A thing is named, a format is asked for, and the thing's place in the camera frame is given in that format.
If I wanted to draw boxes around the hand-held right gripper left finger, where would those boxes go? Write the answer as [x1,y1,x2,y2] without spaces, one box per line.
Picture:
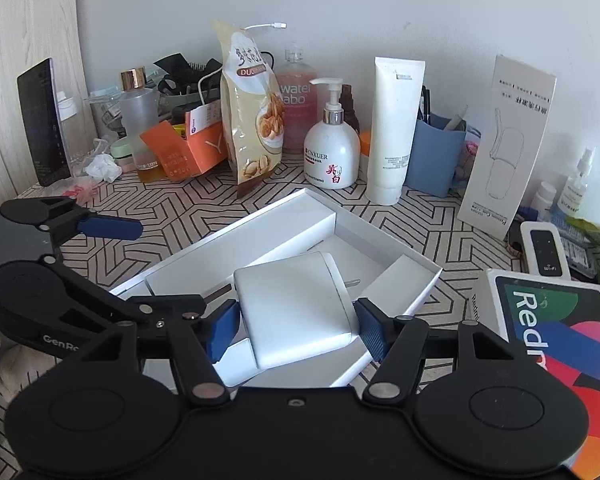
[75,299,241,406]

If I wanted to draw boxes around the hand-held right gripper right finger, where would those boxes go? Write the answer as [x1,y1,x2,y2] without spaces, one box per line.
[355,297,526,402]

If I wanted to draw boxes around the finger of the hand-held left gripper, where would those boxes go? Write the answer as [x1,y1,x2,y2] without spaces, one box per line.
[0,196,143,247]
[40,255,206,331]

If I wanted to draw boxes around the white charger block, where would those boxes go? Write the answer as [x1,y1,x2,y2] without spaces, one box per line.
[233,251,363,371]

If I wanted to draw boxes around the white cardboard box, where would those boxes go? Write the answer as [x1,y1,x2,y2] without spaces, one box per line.
[107,187,443,388]

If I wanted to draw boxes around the geometric patterned desktop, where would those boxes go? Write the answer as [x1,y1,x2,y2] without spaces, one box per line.
[0,152,600,480]

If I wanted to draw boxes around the clear bubble wrap bag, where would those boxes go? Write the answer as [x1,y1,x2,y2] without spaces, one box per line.
[45,175,103,206]

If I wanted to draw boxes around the crumpled white tissue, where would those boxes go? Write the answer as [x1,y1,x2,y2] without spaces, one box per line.
[83,152,123,183]

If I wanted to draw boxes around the green round container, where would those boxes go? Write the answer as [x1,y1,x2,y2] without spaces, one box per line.
[111,135,136,173]

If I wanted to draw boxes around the orange carton box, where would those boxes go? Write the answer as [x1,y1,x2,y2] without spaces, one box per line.
[140,100,231,183]

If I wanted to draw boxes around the frosted bottle with gold cap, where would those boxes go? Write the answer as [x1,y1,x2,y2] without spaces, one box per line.
[118,66,162,182]

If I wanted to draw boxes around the clear plastic box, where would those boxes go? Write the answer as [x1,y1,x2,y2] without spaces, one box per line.
[87,87,128,136]

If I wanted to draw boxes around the black standing tablet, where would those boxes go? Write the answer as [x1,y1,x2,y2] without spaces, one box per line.
[16,57,73,187]

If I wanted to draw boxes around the colourful tablet box lid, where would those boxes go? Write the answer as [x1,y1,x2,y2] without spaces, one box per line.
[472,268,600,478]

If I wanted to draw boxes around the black hair clips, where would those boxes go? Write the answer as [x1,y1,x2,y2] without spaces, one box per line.
[152,52,226,111]

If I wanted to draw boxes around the beige nut snack bag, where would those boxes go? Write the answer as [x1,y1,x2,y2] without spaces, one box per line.
[211,20,287,200]

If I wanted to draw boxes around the blue pen holder cup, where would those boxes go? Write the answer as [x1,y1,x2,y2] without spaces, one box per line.
[409,115,468,197]

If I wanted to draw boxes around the white pump bottle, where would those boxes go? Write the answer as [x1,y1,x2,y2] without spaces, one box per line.
[303,77,362,191]

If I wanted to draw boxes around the white pocket router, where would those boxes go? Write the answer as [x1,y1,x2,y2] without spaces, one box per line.
[520,221,571,278]

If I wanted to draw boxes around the white cosmetic tube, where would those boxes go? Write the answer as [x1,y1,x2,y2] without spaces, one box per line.
[365,56,427,206]

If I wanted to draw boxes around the small white pill bottle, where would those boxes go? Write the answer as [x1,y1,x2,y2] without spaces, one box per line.
[532,181,558,221]

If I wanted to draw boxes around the wooden cabinet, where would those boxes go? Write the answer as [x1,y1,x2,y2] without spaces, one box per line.
[0,0,98,206]

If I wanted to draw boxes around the black blister pack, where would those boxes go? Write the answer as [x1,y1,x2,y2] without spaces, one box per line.
[562,232,597,281]

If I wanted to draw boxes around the pink clear liquid bottle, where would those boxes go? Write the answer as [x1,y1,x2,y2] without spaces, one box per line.
[275,42,315,155]

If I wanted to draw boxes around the small brown bottle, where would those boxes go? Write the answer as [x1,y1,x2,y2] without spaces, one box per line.
[339,84,361,133]

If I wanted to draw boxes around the tall white carton box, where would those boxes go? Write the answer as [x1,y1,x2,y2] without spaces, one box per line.
[456,55,557,241]

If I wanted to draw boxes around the green packet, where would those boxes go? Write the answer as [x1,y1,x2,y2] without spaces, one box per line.
[555,215,600,251]

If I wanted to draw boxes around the small clear spray bottle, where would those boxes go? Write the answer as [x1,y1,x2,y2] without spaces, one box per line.
[557,147,597,218]

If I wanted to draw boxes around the white charging cable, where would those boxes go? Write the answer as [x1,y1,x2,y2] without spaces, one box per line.
[197,22,287,106]

